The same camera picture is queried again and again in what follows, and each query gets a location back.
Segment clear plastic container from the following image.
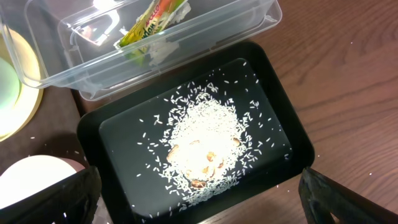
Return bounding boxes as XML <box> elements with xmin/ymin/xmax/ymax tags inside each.
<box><xmin>1</xmin><ymin>0</ymin><xmax>282</xmax><ymax>101</ymax></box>

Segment rice and food scraps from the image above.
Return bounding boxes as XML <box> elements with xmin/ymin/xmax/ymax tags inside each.
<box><xmin>130</xmin><ymin>60</ymin><xmax>292</xmax><ymax>218</ymax></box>

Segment light blue saucer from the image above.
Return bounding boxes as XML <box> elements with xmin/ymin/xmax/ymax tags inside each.
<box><xmin>1</xmin><ymin>58</ymin><xmax>21</xmax><ymax>110</ymax></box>

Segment green snack wrapper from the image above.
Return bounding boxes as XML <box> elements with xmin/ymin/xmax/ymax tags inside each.
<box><xmin>115</xmin><ymin>0</ymin><xmax>188</xmax><ymax>49</ymax></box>

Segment dark brown serving tray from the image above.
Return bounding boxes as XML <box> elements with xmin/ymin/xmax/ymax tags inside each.
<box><xmin>0</xmin><ymin>18</ymin><xmax>94</xmax><ymax>224</ymax></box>

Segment black waste tray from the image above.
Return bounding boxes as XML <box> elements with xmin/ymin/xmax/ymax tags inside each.
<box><xmin>76</xmin><ymin>42</ymin><xmax>315</xmax><ymax>223</ymax></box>

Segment yellow-green plate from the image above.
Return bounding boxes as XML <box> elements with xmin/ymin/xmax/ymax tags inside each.
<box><xmin>1</xmin><ymin>29</ymin><xmax>44</xmax><ymax>141</ymax></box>

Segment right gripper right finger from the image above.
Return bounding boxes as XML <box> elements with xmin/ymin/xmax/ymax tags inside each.
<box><xmin>298</xmin><ymin>167</ymin><xmax>397</xmax><ymax>224</ymax></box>

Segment white bowl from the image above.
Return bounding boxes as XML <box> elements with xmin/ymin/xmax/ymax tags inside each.
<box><xmin>1</xmin><ymin>155</ymin><xmax>85</xmax><ymax>208</ymax></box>

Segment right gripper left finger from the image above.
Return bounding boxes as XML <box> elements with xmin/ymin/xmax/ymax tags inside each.
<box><xmin>1</xmin><ymin>166</ymin><xmax>101</xmax><ymax>224</ymax></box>

